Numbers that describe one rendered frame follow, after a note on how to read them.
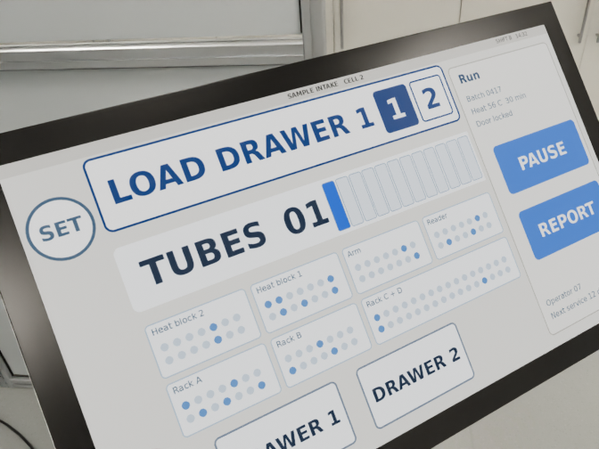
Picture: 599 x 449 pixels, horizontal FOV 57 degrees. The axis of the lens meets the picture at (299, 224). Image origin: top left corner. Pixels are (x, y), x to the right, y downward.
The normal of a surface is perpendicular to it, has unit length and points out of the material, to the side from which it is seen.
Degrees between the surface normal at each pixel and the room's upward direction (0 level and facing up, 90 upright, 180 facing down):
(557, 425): 0
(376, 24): 90
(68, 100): 90
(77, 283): 50
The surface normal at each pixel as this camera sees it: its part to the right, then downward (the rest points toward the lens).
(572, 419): -0.06, -0.82
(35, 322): 0.33, -0.15
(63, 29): -0.11, 0.58
